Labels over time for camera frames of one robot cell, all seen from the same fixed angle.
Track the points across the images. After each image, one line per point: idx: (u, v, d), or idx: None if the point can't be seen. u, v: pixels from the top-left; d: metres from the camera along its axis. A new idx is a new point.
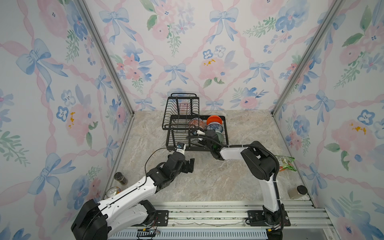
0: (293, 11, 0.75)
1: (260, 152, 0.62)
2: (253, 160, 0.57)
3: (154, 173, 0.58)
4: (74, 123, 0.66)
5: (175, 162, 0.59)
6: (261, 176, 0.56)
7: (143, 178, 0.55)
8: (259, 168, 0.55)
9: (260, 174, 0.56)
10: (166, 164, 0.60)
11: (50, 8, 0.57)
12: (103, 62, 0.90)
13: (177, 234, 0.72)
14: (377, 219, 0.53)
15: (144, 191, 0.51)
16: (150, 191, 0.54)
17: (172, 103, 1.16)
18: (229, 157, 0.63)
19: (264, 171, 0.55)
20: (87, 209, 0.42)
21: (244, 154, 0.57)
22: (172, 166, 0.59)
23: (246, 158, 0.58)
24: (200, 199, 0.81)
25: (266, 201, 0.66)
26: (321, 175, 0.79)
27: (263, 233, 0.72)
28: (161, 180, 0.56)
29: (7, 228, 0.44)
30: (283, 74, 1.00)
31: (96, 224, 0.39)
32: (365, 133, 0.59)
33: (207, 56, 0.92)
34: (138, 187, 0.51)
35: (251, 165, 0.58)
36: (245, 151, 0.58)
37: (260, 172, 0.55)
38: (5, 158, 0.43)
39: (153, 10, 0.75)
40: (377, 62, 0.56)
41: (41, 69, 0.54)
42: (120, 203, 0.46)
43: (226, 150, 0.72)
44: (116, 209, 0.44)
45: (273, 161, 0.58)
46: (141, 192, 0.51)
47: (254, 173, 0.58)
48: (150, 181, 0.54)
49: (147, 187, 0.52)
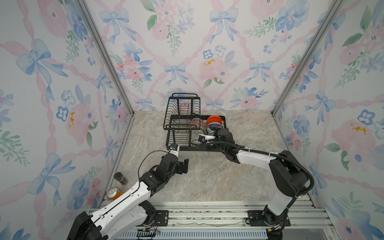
0: (293, 11, 0.75)
1: (290, 165, 0.53)
2: (284, 174, 0.48)
3: (147, 177, 0.57)
4: (74, 123, 0.66)
5: (168, 164, 0.59)
6: (290, 192, 0.48)
7: (136, 183, 0.54)
8: (290, 184, 0.48)
9: (288, 190, 0.48)
10: (160, 167, 0.60)
11: (50, 8, 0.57)
12: (103, 62, 0.90)
13: (177, 234, 0.72)
14: (377, 219, 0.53)
15: (138, 196, 0.51)
16: (145, 196, 0.54)
17: (173, 103, 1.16)
18: (247, 162, 0.64)
19: (294, 187, 0.48)
20: (80, 221, 0.41)
21: (274, 166, 0.49)
22: (166, 168, 0.59)
23: (274, 170, 0.50)
24: (200, 199, 0.81)
25: (271, 204, 0.64)
26: (321, 176, 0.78)
27: (263, 233, 0.72)
28: (155, 184, 0.56)
29: (7, 228, 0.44)
30: (283, 74, 1.00)
31: (90, 236, 0.39)
32: (365, 133, 0.59)
33: (207, 56, 0.92)
34: (132, 194, 0.51)
35: (280, 179, 0.49)
36: (274, 163, 0.50)
37: (289, 188, 0.48)
38: (5, 157, 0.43)
39: (153, 10, 0.75)
40: (377, 62, 0.56)
41: (41, 68, 0.52)
42: (114, 212, 0.45)
43: (245, 153, 0.63)
44: (109, 219, 0.44)
45: (305, 176, 0.50)
46: (136, 198, 0.51)
47: (281, 187, 0.51)
48: (144, 186, 0.54)
49: (141, 193, 0.52)
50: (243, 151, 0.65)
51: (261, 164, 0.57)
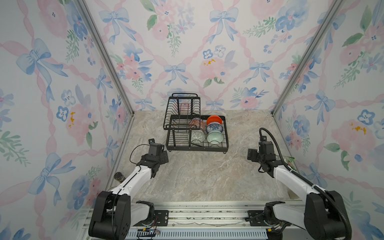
0: (293, 11, 0.75)
1: (332, 209, 0.45)
2: (320, 213, 0.42)
3: (143, 161, 0.64)
4: (74, 123, 0.66)
5: (156, 145, 0.68)
6: (317, 235, 0.42)
7: (136, 167, 0.59)
8: (321, 227, 0.41)
9: (315, 231, 0.42)
10: (151, 153, 0.69)
11: (50, 8, 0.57)
12: (103, 62, 0.90)
13: (177, 234, 0.72)
14: (377, 219, 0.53)
15: (144, 173, 0.57)
16: (148, 174, 0.59)
17: (173, 103, 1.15)
18: (282, 180, 0.59)
19: (325, 231, 0.41)
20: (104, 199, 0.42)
21: (311, 198, 0.43)
22: (155, 151, 0.68)
23: (309, 204, 0.44)
24: (200, 199, 0.81)
25: (277, 211, 0.63)
26: (321, 175, 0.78)
27: (263, 233, 0.72)
28: (152, 164, 0.63)
29: (7, 228, 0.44)
30: (283, 74, 1.00)
31: (121, 202, 0.42)
32: (365, 133, 0.59)
33: (207, 56, 0.92)
34: (138, 172, 0.56)
35: (312, 217, 0.43)
36: (312, 196, 0.44)
37: (318, 231, 0.41)
38: (5, 157, 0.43)
39: (153, 10, 0.75)
40: (376, 62, 0.56)
41: (41, 69, 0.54)
42: (131, 184, 0.50)
43: (285, 173, 0.57)
44: (130, 188, 0.48)
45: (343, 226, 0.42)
46: (143, 175, 0.56)
47: (309, 226, 0.44)
48: (144, 167, 0.60)
49: (144, 170, 0.58)
50: (284, 170, 0.59)
51: (298, 192, 0.50)
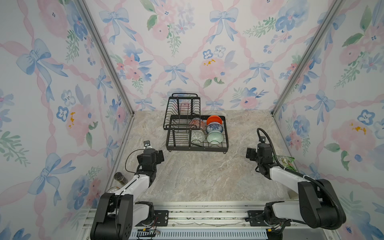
0: (293, 11, 0.75)
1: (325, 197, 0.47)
2: (312, 199, 0.44)
3: (141, 172, 0.65)
4: (74, 123, 0.66)
5: (149, 154, 0.67)
6: (312, 223, 0.43)
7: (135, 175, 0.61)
8: (315, 213, 0.43)
9: (310, 219, 0.43)
10: (146, 161, 0.69)
11: (50, 8, 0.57)
12: (103, 62, 0.90)
13: (177, 234, 0.72)
14: (377, 219, 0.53)
15: (142, 179, 0.59)
16: (147, 178, 0.62)
17: (173, 103, 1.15)
18: (277, 180, 0.62)
19: (319, 218, 0.42)
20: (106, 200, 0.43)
21: (302, 185, 0.46)
22: (150, 159, 0.68)
23: (301, 192, 0.46)
24: (200, 199, 0.81)
25: (277, 210, 0.63)
26: (321, 175, 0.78)
27: (263, 233, 0.72)
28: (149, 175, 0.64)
29: (7, 228, 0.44)
30: (283, 74, 1.00)
31: (124, 201, 0.43)
32: (365, 133, 0.59)
33: (207, 56, 0.92)
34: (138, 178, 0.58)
35: (305, 204, 0.45)
36: (304, 184, 0.46)
37: (312, 217, 0.43)
38: (5, 158, 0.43)
39: (153, 10, 0.75)
40: (377, 62, 0.56)
41: (41, 68, 0.52)
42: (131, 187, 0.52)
43: (280, 171, 0.60)
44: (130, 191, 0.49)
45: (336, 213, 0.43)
46: (142, 181, 0.58)
47: (304, 215, 0.46)
48: (143, 175, 0.62)
49: (142, 177, 0.61)
50: (278, 168, 0.63)
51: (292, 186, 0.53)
